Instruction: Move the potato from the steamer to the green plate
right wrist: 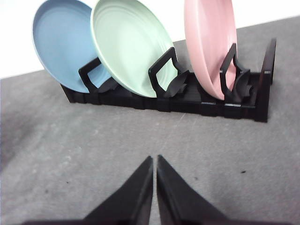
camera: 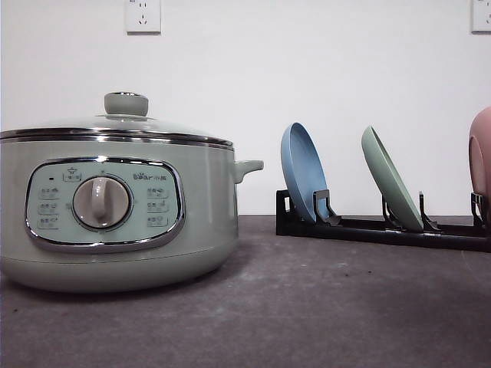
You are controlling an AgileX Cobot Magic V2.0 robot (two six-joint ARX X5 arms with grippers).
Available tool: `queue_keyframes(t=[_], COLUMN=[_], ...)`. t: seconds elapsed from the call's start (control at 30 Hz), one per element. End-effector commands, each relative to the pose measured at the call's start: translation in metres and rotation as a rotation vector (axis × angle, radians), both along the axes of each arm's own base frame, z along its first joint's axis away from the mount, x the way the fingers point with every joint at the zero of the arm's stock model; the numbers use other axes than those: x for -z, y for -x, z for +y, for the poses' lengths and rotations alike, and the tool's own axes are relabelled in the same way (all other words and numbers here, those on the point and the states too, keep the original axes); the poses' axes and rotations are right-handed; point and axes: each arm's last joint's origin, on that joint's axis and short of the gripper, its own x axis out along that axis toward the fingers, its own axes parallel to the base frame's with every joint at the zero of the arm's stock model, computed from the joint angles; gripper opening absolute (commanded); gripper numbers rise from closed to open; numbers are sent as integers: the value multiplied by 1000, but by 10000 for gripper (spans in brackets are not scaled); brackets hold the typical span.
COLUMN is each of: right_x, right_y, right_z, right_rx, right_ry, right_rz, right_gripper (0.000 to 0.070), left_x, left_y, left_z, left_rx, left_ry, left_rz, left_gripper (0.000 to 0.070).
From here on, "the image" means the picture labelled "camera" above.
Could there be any green plate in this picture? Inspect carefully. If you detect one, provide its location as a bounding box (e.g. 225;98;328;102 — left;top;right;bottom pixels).
361;126;424;233

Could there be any glass steamer lid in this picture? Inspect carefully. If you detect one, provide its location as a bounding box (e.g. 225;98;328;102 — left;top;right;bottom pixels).
0;92;234;148

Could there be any blue plate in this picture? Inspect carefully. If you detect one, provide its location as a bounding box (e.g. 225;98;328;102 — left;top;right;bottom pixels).
281;122;328;222

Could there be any black plate rack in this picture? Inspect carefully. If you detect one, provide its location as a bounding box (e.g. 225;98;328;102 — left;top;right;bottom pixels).
275;190;491;252

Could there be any green electric steamer pot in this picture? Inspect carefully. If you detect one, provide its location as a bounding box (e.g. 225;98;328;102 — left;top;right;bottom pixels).
0;133;264;292

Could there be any pink plate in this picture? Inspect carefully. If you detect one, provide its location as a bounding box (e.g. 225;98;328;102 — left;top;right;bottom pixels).
468;107;491;200

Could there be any white wall socket left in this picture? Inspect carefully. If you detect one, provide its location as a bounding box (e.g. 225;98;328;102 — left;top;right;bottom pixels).
126;0;162;37

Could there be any white wall socket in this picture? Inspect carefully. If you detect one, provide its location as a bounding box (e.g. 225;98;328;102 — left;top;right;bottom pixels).
471;0;491;36
126;0;162;37

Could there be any white wall socket right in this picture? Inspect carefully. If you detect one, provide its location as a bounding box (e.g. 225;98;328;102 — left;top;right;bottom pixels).
471;0;491;36

